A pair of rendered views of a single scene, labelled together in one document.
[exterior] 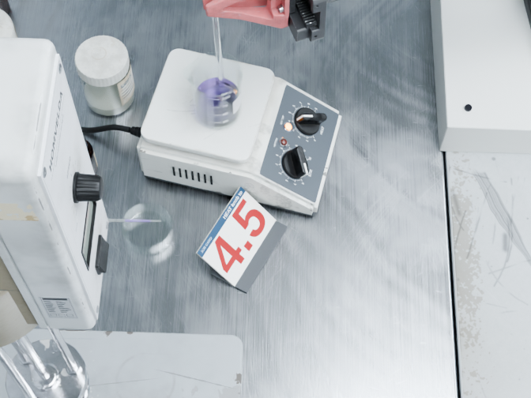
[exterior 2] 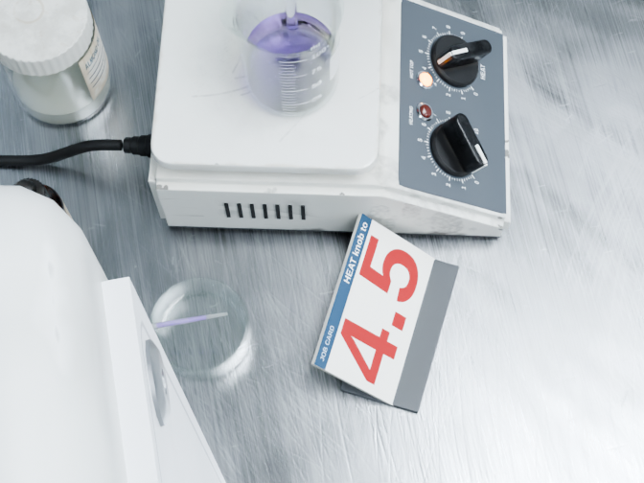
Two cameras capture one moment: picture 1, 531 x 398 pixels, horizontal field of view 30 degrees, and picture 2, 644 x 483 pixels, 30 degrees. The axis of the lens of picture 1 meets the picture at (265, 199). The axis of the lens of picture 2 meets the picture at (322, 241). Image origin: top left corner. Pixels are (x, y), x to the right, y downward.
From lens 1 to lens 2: 0.42 m
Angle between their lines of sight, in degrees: 7
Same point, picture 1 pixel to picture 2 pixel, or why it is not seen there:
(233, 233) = (369, 306)
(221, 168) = (323, 189)
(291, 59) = not seen: outside the picture
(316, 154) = (485, 120)
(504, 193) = not seen: outside the picture
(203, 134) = (276, 131)
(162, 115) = (186, 110)
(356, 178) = (557, 146)
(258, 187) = (399, 209)
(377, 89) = not seen: outside the picture
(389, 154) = (605, 88)
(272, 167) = (417, 165)
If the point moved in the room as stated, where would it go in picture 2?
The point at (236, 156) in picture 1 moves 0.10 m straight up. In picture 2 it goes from (353, 163) to (356, 67)
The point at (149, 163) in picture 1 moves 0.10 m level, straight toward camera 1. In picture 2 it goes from (177, 205) to (250, 365)
